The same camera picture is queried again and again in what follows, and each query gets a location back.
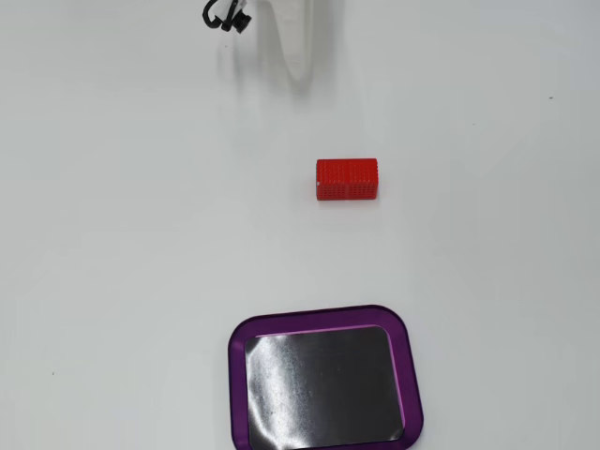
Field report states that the purple tray with black base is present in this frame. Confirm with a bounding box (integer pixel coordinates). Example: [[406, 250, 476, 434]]
[[227, 304, 426, 450]]

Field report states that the small black camera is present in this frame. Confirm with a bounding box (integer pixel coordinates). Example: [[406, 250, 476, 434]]
[[219, 10, 253, 36]]

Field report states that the red studded rectangular block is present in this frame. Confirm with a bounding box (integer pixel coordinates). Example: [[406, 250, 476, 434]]
[[315, 157, 380, 203]]

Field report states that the black looped camera cable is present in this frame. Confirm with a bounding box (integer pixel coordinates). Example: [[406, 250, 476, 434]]
[[202, 0, 232, 30]]

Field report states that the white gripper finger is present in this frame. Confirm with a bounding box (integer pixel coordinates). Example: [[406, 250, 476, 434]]
[[267, 0, 315, 93]]

